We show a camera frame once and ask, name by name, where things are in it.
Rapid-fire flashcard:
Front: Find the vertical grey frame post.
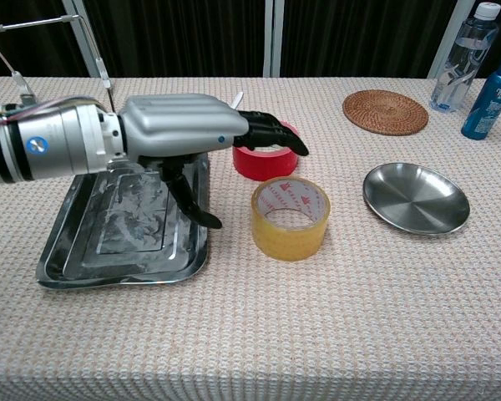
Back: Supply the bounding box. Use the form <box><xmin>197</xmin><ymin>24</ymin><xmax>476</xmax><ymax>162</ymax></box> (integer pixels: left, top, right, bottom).
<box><xmin>262</xmin><ymin>0</ymin><xmax>285</xmax><ymax>79</ymax></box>

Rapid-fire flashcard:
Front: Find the rectangular stainless steel tray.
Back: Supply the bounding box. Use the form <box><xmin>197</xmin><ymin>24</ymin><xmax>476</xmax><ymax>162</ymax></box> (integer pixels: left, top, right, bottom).
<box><xmin>36</xmin><ymin>150</ymin><xmax>212</xmax><ymax>289</ymax></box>

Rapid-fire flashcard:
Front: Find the round woven rattan coaster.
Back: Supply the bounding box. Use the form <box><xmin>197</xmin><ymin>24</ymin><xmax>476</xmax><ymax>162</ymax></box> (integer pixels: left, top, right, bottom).
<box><xmin>342</xmin><ymin>89</ymin><xmax>429</xmax><ymax>137</ymax></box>

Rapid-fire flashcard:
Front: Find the beige woven tablecloth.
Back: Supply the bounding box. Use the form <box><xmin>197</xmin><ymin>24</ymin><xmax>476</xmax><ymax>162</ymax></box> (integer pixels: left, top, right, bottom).
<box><xmin>0</xmin><ymin>76</ymin><xmax>501</xmax><ymax>401</ymax></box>

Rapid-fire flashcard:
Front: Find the black curtain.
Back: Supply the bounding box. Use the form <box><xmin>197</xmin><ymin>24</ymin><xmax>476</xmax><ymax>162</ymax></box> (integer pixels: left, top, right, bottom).
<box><xmin>0</xmin><ymin>0</ymin><xmax>501</xmax><ymax>79</ymax></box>

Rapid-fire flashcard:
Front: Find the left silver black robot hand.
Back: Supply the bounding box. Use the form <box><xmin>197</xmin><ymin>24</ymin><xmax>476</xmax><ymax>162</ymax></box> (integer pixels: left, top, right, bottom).
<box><xmin>117</xmin><ymin>94</ymin><xmax>310</xmax><ymax>230</ymax></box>

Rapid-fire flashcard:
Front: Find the blue plastic bottle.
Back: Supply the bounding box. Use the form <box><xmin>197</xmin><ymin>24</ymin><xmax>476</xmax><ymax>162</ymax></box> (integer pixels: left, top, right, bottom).
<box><xmin>460</xmin><ymin>49</ymin><xmax>501</xmax><ymax>140</ymax></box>

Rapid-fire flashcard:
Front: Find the round stainless steel dish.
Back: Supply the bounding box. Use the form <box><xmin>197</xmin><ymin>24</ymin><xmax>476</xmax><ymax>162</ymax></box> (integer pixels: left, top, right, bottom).
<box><xmin>362</xmin><ymin>162</ymin><xmax>472</xmax><ymax>236</ymax></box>

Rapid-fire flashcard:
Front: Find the yellow transparent tape roll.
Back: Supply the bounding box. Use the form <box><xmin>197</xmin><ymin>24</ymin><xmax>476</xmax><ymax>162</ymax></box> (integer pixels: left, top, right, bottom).
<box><xmin>250</xmin><ymin>175</ymin><xmax>331</xmax><ymax>263</ymax></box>

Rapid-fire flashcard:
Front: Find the metal wire stand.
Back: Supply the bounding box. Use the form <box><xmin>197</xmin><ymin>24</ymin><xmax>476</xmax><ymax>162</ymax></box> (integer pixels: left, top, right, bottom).
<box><xmin>0</xmin><ymin>13</ymin><xmax>118</xmax><ymax>114</ymax></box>

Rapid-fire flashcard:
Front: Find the clear plastic water bottle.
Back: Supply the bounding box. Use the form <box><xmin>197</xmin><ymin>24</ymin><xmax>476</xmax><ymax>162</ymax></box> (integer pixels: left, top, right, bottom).
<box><xmin>428</xmin><ymin>1</ymin><xmax>501</xmax><ymax>114</ymax></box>

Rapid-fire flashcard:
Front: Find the slanted grey frame post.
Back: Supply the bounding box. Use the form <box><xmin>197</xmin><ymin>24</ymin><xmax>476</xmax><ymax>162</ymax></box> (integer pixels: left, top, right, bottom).
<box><xmin>62</xmin><ymin>0</ymin><xmax>106</xmax><ymax>79</ymax></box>
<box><xmin>427</xmin><ymin>0</ymin><xmax>477</xmax><ymax>80</ymax></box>

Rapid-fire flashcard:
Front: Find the red tape roll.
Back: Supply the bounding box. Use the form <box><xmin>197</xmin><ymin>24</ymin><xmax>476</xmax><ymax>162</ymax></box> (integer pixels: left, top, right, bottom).
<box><xmin>232</xmin><ymin>120</ymin><xmax>300</xmax><ymax>182</ymax></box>

